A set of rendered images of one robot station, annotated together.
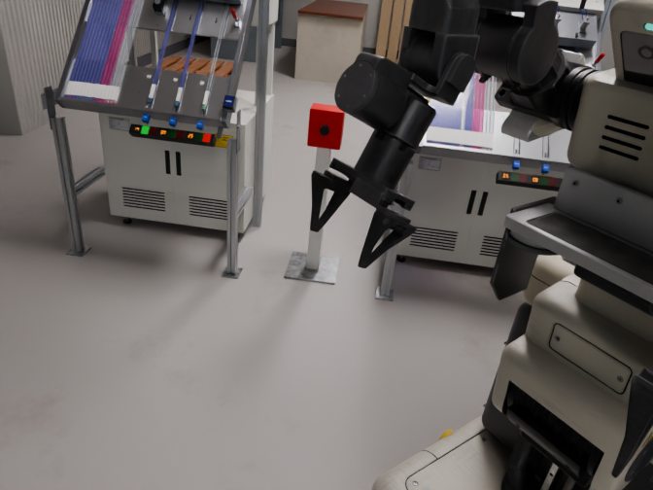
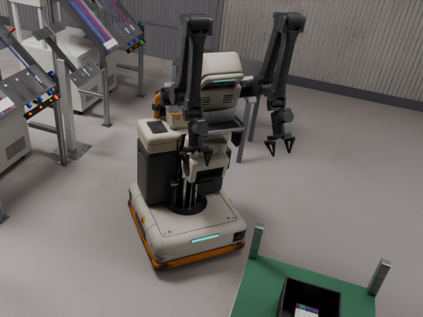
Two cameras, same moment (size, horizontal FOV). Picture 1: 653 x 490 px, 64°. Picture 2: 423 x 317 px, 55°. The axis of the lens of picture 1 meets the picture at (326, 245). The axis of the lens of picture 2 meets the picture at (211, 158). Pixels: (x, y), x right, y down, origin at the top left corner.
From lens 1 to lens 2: 1.64 m
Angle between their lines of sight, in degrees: 67
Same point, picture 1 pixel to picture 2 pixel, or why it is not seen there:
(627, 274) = (230, 128)
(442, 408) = (101, 225)
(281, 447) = (96, 295)
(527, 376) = (202, 166)
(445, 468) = (160, 223)
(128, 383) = not seen: outside the picture
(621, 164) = (205, 106)
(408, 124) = not seen: hidden behind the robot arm
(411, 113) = not seen: hidden behind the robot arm
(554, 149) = (33, 87)
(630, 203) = (213, 114)
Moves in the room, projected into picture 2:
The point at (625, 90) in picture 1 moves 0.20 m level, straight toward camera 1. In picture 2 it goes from (203, 92) to (235, 107)
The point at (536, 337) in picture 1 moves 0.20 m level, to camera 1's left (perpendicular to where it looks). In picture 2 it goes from (195, 156) to (184, 177)
